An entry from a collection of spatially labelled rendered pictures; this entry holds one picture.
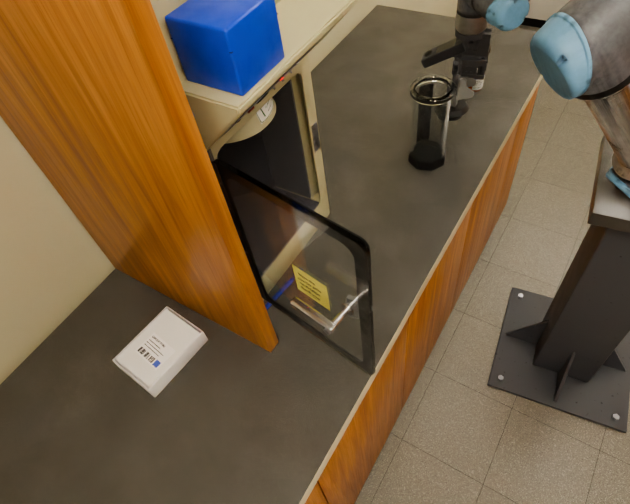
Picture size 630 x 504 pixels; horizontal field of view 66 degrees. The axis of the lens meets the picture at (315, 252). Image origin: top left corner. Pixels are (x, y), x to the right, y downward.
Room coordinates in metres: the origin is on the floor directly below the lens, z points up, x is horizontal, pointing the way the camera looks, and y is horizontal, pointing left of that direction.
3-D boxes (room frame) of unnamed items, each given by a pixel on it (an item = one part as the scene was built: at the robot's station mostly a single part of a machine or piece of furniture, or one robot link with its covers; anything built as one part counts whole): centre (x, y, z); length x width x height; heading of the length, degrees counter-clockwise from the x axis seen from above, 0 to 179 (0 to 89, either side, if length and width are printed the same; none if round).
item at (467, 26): (1.10, -0.48, 1.25); 0.08 x 0.08 x 0.05
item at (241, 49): (0.63, 0.06, 1.56); 0.10 x 0.10 x 0.09; 50
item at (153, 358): (0.53, 0.37, 0.96); 0.16 x 0.12 x 0.04; 135
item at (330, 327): (0.41, 0.01, 1.20); 0.10 x 0.05 x 0.03; 40
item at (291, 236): (0.49, 0.03, 1.19); 0.30 x 0.01 x 0.40; 40
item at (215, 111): (0.69, 0.00, 1.46); 0.32 x 0.11 x 0.10; 140
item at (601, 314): (0.74, -0.89, 0.45); 0.48 x 0.48 x 0.90; 57
